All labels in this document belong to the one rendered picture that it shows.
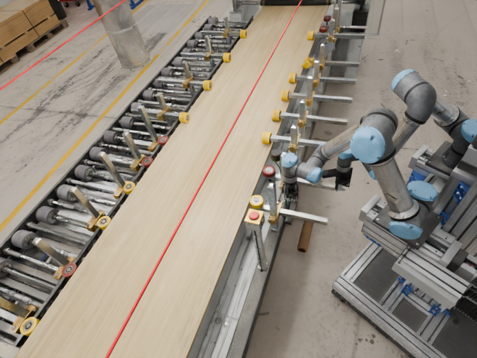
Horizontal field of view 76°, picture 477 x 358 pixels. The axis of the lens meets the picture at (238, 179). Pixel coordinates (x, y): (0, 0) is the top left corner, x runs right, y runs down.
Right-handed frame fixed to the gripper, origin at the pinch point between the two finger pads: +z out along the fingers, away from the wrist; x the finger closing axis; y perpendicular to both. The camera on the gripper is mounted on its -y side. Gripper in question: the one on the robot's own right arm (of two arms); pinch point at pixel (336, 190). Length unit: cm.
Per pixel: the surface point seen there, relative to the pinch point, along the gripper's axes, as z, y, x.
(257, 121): -8, -64, 46
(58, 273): -1, -140, -98
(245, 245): 20, -47, -41
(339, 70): 76, -26, 262
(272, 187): -30, -30, -30
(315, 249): 83, -8, 0
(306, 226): 75, -19, 15
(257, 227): -36, -28, -58
